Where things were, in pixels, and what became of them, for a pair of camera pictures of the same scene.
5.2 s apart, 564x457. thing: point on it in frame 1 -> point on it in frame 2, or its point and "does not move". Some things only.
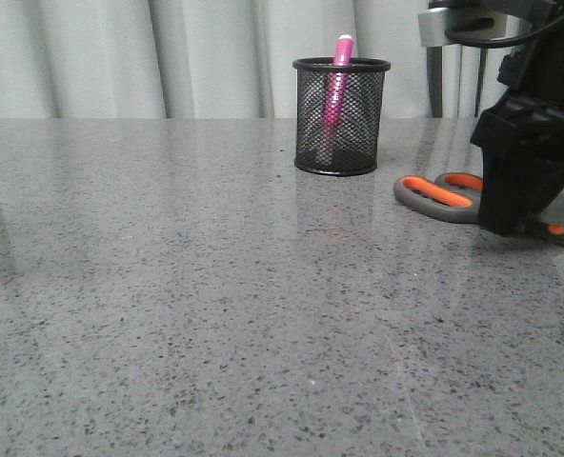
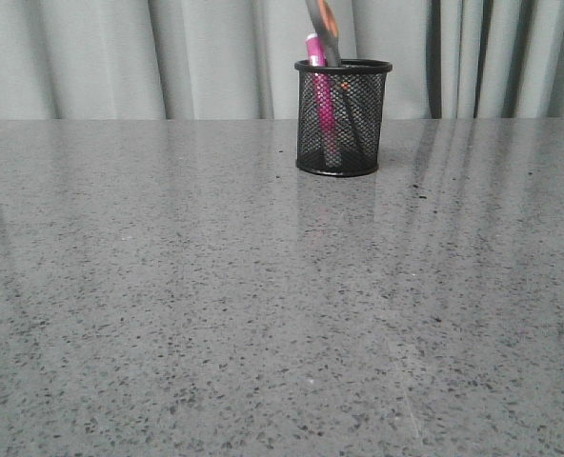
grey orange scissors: (456, 196) -> (325, 24)
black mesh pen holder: (339, 115) does not move
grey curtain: (130, 59) does not move
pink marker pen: (342, 60) -> (325, 106)
